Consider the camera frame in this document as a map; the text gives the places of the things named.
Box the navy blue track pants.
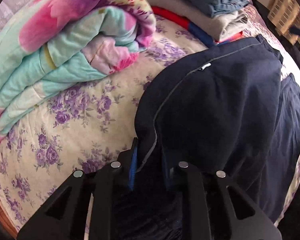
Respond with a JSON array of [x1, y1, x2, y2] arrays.
[[124, 35, 300, 240]]

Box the purple floral bedspread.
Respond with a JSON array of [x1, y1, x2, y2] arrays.
[[0, 0, 300, 231]]

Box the folded red garment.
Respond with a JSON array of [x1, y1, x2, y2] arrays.
[[152, 6, 243, 48]]

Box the colourful floral folded quilt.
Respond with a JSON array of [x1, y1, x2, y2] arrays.
[[0, 0, 156, 142]]

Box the folded grey garment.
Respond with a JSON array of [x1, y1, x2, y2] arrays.
[[147, 0, 248, 42]]

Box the beige brick pattern curtain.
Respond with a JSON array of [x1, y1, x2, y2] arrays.
[[268, 0, 300, 45]]

